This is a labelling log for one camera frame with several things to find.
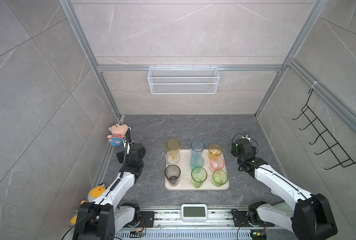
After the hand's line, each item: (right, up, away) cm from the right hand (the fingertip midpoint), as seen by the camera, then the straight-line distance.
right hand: (242, 143), depth 86 cm
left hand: (-67, 0, -2) cm, 67 cm away
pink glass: (-14, -12, +2) cm, 19 cm away
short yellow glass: (-14, -5, +9) cm, 17 cm away
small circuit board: (-58, -42, -15) cm, 73 cm away
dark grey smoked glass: (-41, -16, -4) cm, 44 cm away
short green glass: (-13, -20, 0) cm, 24 cm away
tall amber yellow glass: (-41, 0, +2) cm, 41 cm away
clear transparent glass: (-41, -8, -1) cm, 42 cm away
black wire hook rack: (+29, +2, -24) cm, 38 cm away
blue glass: (-27, -2, -2) cm, 27 cm away
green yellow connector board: (+2, -43, -16) cm, 46 cm away
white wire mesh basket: (-36, +42, +14) cm, 57 cm away
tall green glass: (-27, -14, -12) cm, 33 cm away
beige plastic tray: (-34, -22, +1) cm, 40 cm away
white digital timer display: (-30, -32, -14) cm, 46 cm away
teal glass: (-26, -12, +6) cm, 29 cm away
